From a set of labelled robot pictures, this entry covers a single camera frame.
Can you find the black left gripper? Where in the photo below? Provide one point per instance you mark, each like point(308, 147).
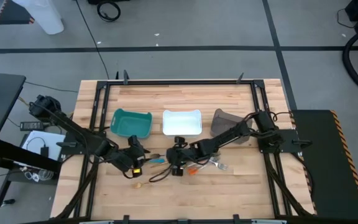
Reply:
point(127, 158)

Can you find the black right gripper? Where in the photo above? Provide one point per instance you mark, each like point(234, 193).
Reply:
point(182, 157)

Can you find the small wooden piece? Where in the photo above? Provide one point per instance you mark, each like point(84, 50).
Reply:
point(137, 185)

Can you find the white plastic bin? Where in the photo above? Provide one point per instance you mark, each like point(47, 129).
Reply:
point(182, 123)

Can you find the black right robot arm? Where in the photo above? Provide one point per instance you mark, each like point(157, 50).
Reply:
point(225, 135)

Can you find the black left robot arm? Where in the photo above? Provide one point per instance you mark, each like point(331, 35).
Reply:
point(73, 126)

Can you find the teal plastic bin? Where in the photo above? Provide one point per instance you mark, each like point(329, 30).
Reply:
point(129, 124)

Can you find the grey translucent plastic bin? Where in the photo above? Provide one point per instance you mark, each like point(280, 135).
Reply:
point(221, 123)

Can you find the white paper sheet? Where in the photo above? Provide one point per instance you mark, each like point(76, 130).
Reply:
point(54, 140)

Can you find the small black charger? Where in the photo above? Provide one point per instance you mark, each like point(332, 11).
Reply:
point(44, 151)

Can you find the clear plastic cup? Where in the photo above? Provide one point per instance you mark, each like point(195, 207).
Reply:
point(45, 175)

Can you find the black power adapter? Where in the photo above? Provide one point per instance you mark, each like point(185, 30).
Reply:
point(31, 126)

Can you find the black platform hazard-striped edge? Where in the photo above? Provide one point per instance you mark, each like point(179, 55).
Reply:
point(328, 161)

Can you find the white plastic container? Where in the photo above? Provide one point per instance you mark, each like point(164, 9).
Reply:
point(47, 18)

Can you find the black hazard-striped mat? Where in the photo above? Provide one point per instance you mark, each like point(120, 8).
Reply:
point(11, 14)

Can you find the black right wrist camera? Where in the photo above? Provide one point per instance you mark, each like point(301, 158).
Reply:
point(177, 171)

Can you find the black metal table frame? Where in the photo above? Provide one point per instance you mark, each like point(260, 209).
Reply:
point(182, 82)

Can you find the black metal bench frame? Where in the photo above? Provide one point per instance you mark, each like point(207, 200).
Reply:
point(17, 152)

